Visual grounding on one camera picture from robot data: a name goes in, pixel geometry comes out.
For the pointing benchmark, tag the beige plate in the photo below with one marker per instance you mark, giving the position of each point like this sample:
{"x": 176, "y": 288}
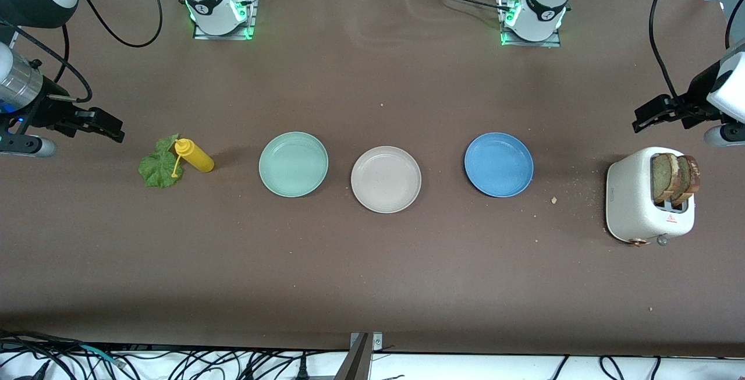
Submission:
{"x": 386, "y": 179}

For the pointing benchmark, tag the green lettuce leaf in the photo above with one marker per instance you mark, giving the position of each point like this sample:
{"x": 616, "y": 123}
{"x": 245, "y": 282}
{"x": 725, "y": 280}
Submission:
{"x": 156, "y": 170}

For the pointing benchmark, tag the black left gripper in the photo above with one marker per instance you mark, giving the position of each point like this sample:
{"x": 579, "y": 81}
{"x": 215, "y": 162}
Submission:
{"x": 696, "y": 97}

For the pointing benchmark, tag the white toaster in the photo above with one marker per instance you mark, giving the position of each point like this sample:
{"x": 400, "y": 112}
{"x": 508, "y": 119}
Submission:
{"x": 631, "y": 199}

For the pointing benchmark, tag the blue plate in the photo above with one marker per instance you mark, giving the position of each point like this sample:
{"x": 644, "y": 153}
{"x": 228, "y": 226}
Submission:
{"x": 499, "y": 164}

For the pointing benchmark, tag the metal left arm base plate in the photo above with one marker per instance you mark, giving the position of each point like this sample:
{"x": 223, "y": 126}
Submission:
{"x": 553, "y": 43}

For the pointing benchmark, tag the yellow squeeze bottle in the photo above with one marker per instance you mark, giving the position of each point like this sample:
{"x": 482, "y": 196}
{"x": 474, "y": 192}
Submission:
{"x": 199, "y": 159}

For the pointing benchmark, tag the silver table bracket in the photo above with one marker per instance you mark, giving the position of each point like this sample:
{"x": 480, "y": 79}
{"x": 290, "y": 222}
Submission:
{"x": 377, "y": 342}

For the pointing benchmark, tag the grey metal bar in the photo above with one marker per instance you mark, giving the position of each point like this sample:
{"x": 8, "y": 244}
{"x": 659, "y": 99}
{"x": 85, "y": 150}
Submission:
{"x": 355, "y": 363}

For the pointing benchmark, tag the green plate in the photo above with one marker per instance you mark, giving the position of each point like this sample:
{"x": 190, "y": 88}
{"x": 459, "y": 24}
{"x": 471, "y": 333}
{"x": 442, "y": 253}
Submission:
{"x": 294, "y": 164}

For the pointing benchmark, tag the brown bread slice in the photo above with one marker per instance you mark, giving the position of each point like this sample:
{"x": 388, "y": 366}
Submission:
{"x": 662, "y": 176}
{"x": 689, "y": 179}

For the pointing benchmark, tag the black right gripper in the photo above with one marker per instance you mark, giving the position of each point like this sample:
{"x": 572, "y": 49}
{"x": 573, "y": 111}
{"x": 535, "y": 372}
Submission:
{"x": 49, "y": 109}

